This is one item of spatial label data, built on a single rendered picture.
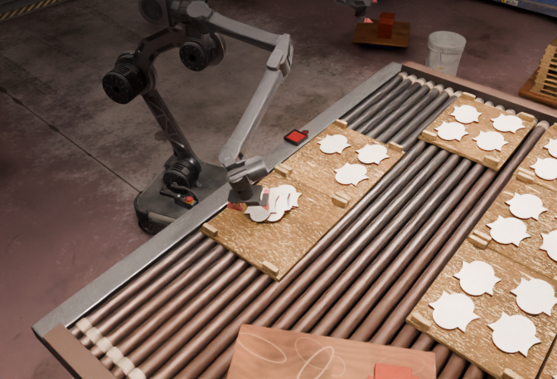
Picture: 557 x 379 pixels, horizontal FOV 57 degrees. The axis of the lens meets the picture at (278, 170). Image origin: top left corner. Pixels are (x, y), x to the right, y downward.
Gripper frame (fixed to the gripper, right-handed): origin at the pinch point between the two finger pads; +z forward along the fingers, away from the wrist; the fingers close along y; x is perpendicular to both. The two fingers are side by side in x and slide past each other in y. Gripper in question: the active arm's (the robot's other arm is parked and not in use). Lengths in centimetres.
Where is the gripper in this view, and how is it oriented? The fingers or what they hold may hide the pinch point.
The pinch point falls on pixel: (254, 208)
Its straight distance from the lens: 174.5
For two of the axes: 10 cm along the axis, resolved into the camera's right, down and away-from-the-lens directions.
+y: -9.5, 0.5, 3.0
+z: 2.7, 5.9, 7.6
